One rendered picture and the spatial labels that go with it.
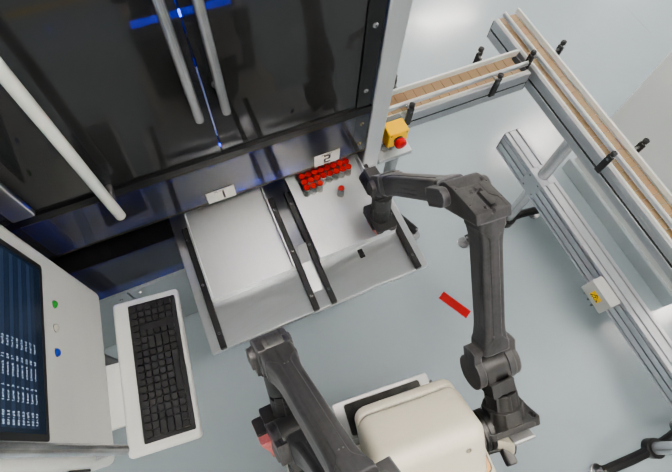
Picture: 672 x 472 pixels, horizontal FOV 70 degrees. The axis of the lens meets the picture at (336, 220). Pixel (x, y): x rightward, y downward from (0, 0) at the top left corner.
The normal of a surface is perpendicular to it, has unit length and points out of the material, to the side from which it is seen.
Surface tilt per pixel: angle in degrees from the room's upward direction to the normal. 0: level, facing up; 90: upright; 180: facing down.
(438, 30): 0
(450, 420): 42
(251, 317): 0
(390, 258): 0
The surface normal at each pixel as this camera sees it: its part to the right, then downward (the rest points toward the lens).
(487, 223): 0.34, 0.33
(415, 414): -0.18, -0.90
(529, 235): 0.04, -0.43
